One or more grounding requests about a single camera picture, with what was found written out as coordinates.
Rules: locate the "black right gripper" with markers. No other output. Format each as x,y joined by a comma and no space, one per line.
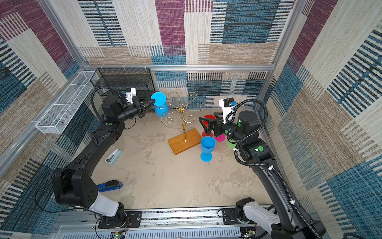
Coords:
216,127

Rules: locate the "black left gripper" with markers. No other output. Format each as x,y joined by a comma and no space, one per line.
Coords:
141,109

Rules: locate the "red wine glass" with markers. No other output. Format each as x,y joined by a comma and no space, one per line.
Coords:
206,124

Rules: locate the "blue wine glass front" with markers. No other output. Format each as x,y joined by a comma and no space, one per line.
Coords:
208,144

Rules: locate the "blue wine glass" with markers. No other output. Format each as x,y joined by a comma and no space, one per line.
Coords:
208,144
160,104

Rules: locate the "magenta wine glass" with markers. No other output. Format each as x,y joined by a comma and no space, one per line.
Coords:
220,138

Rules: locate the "green wine glass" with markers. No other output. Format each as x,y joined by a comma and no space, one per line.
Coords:
231,144

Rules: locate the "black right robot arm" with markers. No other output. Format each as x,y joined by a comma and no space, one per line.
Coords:
291,220

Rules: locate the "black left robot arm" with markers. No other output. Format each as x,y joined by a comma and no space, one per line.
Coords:
73,185

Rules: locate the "wooden rack base board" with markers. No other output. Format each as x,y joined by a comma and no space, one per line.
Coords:
184,142

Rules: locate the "light blue stapler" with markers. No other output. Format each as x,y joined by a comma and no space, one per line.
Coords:
113,157

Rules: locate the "blue black stapler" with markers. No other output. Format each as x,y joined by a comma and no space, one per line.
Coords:
110,186

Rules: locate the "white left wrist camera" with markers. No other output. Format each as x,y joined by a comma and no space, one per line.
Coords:
129,95

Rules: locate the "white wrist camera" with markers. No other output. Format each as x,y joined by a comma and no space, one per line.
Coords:
129,95
227,105

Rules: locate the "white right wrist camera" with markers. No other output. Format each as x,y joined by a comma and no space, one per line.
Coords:
227,105

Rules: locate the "black mesh wall shelf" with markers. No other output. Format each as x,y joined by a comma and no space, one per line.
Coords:
121,79

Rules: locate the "gold wire glass rack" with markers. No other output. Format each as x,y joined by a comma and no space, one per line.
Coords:
180,108

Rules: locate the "white mesh wall basket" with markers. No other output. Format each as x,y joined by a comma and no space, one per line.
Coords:
59,115

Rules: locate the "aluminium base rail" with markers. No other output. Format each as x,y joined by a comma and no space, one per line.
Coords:
168,223

